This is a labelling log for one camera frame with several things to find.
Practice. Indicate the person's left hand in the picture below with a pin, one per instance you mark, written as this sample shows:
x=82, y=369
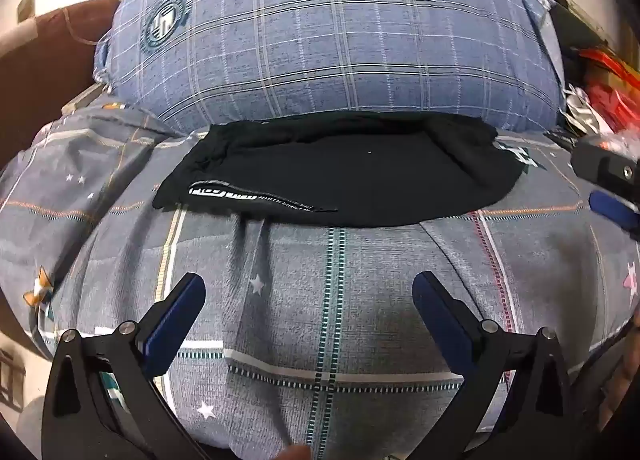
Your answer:
x=296, y=454

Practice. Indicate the small wall picture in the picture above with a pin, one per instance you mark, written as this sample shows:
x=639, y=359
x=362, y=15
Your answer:
x=26, y=6

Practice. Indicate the black pants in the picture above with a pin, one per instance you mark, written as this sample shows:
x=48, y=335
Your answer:
x=350, y=175

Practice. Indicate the grey printed bed sheet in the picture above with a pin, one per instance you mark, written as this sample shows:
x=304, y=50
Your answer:
x=325, y=315

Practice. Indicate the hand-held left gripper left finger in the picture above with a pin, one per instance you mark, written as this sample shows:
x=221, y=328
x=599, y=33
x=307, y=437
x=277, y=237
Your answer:
x=175, y=325

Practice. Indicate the white and black patterned bag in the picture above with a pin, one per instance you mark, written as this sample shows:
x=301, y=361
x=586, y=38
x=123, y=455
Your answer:
x=582, y=110

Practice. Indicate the clear plastic bag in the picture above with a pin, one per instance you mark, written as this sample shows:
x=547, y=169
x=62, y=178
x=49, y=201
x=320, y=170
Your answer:
x=620, y=145

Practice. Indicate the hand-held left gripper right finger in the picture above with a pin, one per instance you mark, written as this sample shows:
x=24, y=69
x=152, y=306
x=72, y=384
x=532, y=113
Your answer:
x=440, y=325

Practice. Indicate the person's right forearm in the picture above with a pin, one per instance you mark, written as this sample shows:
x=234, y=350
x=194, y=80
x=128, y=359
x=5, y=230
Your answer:
x=620, y=390

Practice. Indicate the brown headboard cushion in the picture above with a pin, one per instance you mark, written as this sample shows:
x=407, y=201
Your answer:
x=40, y=70

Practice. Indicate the blue plaid pillow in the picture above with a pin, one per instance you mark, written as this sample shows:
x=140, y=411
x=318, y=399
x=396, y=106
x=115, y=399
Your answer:
x=325, y=40

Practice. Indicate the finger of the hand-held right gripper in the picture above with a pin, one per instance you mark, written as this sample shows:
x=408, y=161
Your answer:
x=607, y=165
x=612, y=210

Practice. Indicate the wooden chair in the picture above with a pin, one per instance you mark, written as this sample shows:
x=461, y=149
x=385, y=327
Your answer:
x=11, y=380

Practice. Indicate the small beige box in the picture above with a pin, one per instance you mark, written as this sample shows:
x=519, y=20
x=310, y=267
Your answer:
x=82, y=100

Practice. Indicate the red plastic packets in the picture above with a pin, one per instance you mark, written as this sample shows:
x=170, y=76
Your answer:
x=617, y=95

